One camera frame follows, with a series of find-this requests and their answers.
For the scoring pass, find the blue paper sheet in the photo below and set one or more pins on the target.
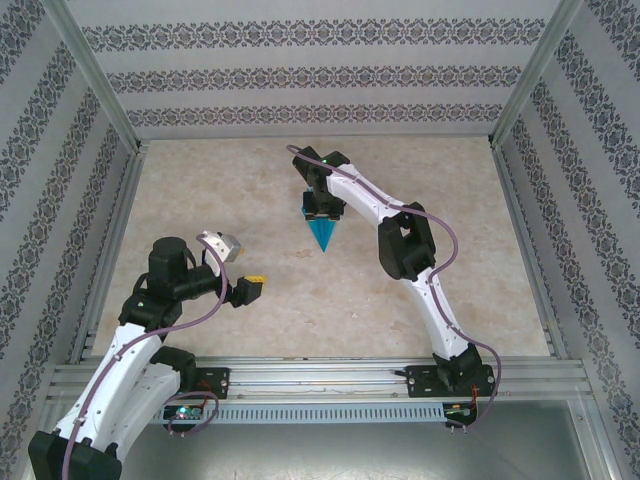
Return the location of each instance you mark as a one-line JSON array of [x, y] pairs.
[[324, 237]]

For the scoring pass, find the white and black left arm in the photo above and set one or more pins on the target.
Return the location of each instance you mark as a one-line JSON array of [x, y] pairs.
[[125, 370]]

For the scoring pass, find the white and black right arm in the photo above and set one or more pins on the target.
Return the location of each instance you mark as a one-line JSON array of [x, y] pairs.
[[440, 320]]

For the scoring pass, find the grey sheet metal panel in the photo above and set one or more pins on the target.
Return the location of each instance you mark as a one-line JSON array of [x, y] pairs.
[[320, 455]]

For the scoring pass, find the thin aluminium cross rail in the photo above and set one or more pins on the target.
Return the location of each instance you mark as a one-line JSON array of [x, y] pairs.
[[320, 136]]

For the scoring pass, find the aluminium table side rail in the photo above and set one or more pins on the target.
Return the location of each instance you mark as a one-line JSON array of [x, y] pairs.
[[517, 215], [117, 225]]

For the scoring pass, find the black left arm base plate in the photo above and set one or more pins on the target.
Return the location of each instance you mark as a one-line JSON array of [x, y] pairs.
[[215, 382]]

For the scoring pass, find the long aluminium mounting rail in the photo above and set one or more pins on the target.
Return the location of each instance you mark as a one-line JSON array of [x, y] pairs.
[[320, 375]]

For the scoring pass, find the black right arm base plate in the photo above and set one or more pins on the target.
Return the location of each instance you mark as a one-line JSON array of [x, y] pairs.
[[420, 382]]

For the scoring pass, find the aluminium frame post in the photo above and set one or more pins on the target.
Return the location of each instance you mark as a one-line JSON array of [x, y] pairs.
[[537, 65], [95, 65]]

